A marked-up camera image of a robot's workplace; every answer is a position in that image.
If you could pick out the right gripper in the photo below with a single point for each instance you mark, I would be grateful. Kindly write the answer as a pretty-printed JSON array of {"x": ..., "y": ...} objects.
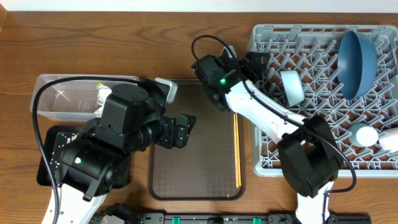
[{"x": 245, "y": 66}]

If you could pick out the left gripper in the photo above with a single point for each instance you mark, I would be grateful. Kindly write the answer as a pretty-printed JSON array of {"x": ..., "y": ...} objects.
[{"x": 170, "y": 135}]

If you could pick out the light blue rice bowl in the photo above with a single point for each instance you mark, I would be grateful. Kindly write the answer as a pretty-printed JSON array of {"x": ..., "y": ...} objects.
[{"x": 293, "y": 87}]

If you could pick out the green yellow foil wrapper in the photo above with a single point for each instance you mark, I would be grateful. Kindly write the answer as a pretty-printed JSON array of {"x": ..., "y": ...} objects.
[{"x": 103, "y": 92}]

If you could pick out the dark blue plate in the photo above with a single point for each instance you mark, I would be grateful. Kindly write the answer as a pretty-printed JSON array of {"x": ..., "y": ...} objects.
[{"x": 357, "y": 61}]

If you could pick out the light blue plastic cup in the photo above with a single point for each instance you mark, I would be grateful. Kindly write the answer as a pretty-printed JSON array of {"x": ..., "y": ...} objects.
[{"x": 363, "y": 135}]

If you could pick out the pink plastic cup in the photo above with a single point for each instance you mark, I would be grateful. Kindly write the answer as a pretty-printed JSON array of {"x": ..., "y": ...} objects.
[{"x": 389, "y": 140}]

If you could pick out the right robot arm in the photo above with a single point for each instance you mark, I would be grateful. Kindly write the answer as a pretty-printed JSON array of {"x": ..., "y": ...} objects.
[{"x": 307, "y": 151}]

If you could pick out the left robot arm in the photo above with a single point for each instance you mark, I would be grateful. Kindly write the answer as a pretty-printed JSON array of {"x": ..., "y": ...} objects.
[{"x": 83, "y": 171}]

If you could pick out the grey dishwasher rack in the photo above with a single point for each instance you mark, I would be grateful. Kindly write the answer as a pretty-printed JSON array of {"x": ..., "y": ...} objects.
[{"x": 312, "y": 51}]

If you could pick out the dark brown serving tray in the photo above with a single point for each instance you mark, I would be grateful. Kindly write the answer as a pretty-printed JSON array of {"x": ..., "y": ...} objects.
[{"x": 205, "y": 168}]

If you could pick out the clear plastic bin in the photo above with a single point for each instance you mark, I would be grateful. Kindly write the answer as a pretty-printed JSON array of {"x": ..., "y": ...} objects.
[{"x": 73, "y": 101}]

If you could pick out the spilled white rice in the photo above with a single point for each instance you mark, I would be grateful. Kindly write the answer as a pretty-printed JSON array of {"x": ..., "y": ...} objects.
[{"x": 62, "y": 139}]

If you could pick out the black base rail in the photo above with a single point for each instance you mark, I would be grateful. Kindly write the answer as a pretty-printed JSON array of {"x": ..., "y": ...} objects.
[{"x": 121, "y": 213}]

